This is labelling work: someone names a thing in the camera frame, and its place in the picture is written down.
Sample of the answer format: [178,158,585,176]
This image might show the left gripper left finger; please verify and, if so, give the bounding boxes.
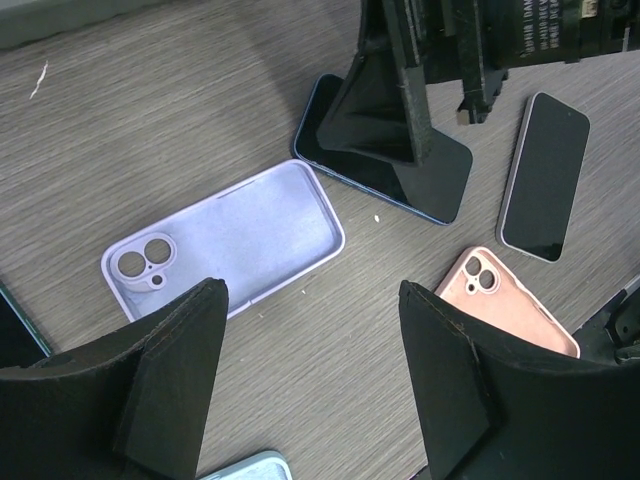
[1,278,229,479]

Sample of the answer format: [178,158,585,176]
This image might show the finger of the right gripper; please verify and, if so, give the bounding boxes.
[316,1,433,166]

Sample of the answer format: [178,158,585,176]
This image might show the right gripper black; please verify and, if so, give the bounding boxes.
[423,0,639,125]

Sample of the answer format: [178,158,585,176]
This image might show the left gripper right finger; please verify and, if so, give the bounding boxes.
[399,281,639,479]

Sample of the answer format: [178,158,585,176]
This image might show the blue phone black screen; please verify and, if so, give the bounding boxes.
[291,74,473,225]

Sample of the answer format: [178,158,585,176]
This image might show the lilac phone case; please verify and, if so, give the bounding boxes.
[101,159,345,322]

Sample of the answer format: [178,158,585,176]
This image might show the pink phone case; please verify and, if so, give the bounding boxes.
[435,246,581,358]

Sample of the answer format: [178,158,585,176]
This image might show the green phone black screen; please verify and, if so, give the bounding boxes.
[0,284,52,368]

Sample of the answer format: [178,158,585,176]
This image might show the white phone black screen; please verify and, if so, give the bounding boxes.
[496,92,591,263]

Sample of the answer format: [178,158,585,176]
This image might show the light blue phone case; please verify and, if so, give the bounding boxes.
[200,450,293,480]

